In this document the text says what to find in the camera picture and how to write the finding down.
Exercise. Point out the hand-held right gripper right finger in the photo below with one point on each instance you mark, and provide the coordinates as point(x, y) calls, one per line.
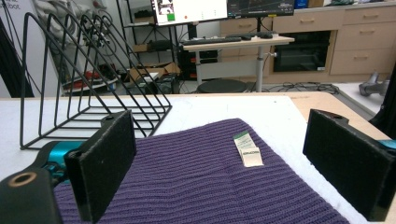
point(348, 161)

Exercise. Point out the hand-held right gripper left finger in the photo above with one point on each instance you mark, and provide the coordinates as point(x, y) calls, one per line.
point(102, 161)

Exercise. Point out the purple knitted cloth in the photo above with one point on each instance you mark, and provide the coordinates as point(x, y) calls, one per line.
point(193, 183)

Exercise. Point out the grey hand tool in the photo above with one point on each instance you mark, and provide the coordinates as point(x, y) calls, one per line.
point(372, 87)

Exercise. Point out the cardboard box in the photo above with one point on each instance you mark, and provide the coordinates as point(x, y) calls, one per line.
point(154, 71)

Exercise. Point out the wooden drawer cabinet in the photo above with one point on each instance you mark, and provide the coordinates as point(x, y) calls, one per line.
point(362, 40)

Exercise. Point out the black metal shelf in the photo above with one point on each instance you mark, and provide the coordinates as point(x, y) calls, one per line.
point(146, 40)

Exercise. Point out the black computer mouse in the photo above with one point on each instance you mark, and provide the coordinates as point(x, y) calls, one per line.
point(265, 35)

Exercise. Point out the light wooden desk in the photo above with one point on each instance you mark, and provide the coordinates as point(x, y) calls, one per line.
point(239, 46)

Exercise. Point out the black keyboard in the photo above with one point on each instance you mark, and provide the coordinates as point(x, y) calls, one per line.
point(211, 40)

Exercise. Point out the white computer monitor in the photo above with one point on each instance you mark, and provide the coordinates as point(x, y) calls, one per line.
point(190, 11)

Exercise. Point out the dark computer monitor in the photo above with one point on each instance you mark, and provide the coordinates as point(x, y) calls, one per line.
point(261, 7)

